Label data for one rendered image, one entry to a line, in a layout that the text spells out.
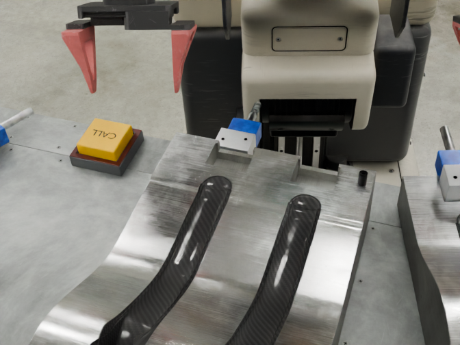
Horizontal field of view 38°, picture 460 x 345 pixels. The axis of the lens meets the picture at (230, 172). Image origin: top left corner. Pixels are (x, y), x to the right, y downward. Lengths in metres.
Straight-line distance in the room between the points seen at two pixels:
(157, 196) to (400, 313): 0.31
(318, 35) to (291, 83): 0.09
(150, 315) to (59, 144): 0.43
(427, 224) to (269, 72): 0.42
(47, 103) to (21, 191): 1.48
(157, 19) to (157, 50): 1.86
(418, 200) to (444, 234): 0.06
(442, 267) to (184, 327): 0.29
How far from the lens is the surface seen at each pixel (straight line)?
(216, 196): 0.79
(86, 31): 0.78
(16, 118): 1.04
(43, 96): 2.47
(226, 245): 0.74
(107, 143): 0.95
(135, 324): 0.65
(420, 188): 0.85
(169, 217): 0.77
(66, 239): 0.89
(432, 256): 0.78
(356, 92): 1.13
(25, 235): 0.91
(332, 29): 1.10
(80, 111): 2.36
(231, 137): 0.91
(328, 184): 0.83
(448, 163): 0.87
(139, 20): 0.73
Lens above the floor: 1.46
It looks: 45 degrees down
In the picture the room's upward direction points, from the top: 4 degrees counter-clockwise
